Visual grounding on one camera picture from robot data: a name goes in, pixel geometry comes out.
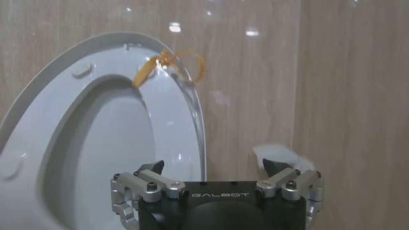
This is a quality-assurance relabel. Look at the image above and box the white paper piece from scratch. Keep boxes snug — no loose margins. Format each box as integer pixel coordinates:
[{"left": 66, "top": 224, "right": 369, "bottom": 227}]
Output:
[{"left": 251, "top": 144, "right": 315, "bottom": 172}]

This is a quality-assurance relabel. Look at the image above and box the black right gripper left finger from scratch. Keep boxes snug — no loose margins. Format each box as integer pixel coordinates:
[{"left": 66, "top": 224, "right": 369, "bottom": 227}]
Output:
[{"left": 110, "top": 160, "right": 189, "bottom": 230}]

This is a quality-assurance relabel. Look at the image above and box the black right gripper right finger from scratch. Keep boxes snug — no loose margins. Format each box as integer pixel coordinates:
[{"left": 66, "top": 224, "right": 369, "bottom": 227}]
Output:
[{"left": 255, "top": 158, "right": 325, "bottom": 230}]

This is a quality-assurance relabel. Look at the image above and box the yellow rubber band loop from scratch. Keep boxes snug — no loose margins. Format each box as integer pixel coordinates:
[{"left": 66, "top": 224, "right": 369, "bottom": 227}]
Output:
[{"left": 132, "top": 48, "right": 205, "bottom": 88}]

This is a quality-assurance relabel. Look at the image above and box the white toilet seat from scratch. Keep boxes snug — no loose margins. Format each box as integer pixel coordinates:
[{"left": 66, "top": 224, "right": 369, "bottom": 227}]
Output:
[{"left": 0, "top": 46, "right": 205, "bottom": 230}]

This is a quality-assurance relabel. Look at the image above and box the white toilet lid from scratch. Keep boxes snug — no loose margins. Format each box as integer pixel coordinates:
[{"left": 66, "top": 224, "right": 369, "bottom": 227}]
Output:
[{"left": 0, "top": 32, "right": 210, "bottom": 182}]

